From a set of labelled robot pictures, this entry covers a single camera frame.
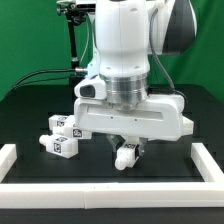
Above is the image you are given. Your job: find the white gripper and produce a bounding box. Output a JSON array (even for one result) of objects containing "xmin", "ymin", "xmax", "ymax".
[{"xmin": 74, "ymin": 94, "xmax": 184, "ymax": 156}]

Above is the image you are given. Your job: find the white square table top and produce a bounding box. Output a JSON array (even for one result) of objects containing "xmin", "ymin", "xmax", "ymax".
[{"xmin": 182, "ymin": 117, "xmax": 194, "ymax": 135}]

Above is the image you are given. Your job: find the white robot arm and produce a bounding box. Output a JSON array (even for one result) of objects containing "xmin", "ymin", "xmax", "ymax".
[{"xmin": 74, "ymin": 0, "xmax": 197, "ymax": 147}]

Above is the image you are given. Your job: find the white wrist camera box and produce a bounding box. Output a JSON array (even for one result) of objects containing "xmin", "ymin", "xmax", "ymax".
[{"xmin": 74, "ymin": 75, "xmax": 107, "ymax": 100}]

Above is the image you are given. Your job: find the black cable upper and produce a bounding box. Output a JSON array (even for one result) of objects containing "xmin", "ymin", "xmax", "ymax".
[{"xmin": 13, "ymin": 67, "xmax": 88, "ymax": 91}]

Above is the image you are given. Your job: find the black cable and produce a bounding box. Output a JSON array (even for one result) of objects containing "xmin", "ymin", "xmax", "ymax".
[
  {"xmin": 13, "ymin": 77, "xmax": 73, "ymax": 92},
  {"xmin": 13, "ymin": 67, "xmax": 88, "ymax": 91}
]

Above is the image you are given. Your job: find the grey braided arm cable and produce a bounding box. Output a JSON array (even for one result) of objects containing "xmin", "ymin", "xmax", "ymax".
[{"xmin": 148, "ymin": 7, "xmax": 188, "ymax": 111}]

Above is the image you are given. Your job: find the black camera stand pole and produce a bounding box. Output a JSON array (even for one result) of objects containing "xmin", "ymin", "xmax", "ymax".
[{"xmin": 56, "ymin": 2, "xmax": 88, "ymax": 88}]

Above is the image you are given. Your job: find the white U-shaped fence frame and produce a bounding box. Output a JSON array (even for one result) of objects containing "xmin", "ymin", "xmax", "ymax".
[{"xmin": 0, "ymin": 143, "xmax": 224, "ymax": 209}]

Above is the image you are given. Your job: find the black cable lower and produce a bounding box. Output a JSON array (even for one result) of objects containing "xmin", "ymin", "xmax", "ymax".
[{"xmin": 13, "ymin": 77, "xmax": 73, "ymax": 92}]

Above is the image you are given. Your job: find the overhead camera on stand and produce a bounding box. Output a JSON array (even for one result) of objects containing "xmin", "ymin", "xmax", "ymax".
[{"xmin": 56, "ymin": 0, "xmax": 97, "ymax": 6}]

